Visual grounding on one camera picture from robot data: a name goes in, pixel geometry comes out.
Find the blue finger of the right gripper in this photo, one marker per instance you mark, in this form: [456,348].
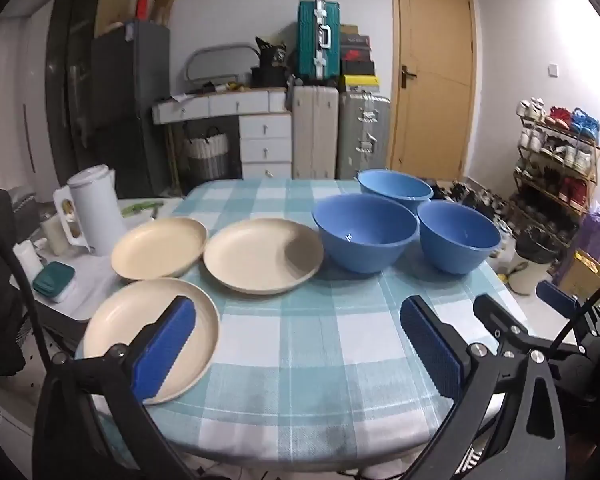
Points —
[508,332]
[558,300]

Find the teal hard suitcase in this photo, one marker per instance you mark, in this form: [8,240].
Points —
[318,40]

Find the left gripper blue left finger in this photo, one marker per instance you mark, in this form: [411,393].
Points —
[156,347]

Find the white side table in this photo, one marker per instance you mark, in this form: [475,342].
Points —
[95,280]

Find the cream plate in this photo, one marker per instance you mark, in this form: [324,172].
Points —
[162,248]
[264,256]
[121,317]

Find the wooden door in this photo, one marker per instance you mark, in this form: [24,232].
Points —
[433,87]

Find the grey oval mirror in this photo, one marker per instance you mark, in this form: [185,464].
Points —
[220,65]

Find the silver hard suitcase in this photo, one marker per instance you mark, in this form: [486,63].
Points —
[363,133]

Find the light blue bowl back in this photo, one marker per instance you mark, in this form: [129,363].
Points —
[404,189]

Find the black bag on desk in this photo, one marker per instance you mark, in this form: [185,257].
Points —
[272,70]

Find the shoe rack with shoes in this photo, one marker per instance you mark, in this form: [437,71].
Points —
[556,173]

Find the white desk with drawers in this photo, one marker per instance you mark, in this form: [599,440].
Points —
[263,125]

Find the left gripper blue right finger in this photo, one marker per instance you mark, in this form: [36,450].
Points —
[440,348]

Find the large blue bowl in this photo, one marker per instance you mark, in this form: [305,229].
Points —
[364,233]

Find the black refrigerator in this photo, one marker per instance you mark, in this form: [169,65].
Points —
[131,74]

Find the beige hard suitcase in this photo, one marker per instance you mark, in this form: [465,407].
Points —
[315,112]

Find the teal lid food container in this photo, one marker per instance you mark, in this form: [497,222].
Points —
[55,281]

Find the green packet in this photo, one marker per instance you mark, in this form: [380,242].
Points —
[153,206]

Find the teal checkered tablecloth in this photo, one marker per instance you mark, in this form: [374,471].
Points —
[323,377]

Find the white electric kettle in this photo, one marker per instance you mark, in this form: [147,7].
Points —
[95,209]

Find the black trash bin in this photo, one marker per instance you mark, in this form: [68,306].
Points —
[537,246]

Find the stack of shoe boxes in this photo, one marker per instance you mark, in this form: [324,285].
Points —
[357,67]

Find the purple bag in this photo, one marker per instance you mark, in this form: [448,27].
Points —
[586,240]

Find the cardboard box on floor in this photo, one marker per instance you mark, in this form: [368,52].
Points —
[582,278]

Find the woven laundry basket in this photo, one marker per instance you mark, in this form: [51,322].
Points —
[209,155]

